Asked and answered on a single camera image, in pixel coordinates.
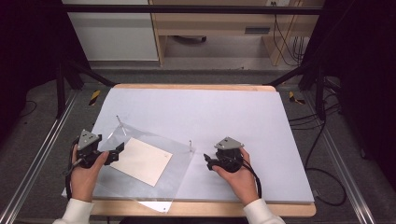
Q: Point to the white table sheet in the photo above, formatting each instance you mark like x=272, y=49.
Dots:
x=218, y=118

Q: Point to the aluminium rail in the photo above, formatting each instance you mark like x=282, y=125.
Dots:
x=37, y=155
x=345, y=168

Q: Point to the picture card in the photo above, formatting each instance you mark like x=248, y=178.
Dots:
x=141, y=161

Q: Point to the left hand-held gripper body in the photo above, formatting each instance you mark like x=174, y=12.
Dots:
x=88, y=149

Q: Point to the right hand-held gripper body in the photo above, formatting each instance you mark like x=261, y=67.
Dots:
x=229, y=152

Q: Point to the black curtain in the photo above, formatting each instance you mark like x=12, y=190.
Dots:
x=367, y=77
x=28, y=46

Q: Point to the light wooden desk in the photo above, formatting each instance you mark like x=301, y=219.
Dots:
x=214, y=23

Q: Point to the person's left hand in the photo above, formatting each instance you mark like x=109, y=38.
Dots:
x=84, y=180

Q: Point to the clear acrylic photo frame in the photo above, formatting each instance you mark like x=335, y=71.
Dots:
x=174, y=174

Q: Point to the grey desk label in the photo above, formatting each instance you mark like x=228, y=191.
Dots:
x=257, y=30

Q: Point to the black horizontal frame bar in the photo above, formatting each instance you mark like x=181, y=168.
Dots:
x=186, y=9

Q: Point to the black metal stand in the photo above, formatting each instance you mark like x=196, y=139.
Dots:
x=60, y=90
x=320, y=93

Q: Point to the wooden table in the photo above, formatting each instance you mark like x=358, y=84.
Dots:
x=218, y=209

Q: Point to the white cabinet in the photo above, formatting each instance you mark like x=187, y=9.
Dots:
x=115, y=37

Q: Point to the person's right hand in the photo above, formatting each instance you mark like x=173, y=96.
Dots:
x=241, y=183

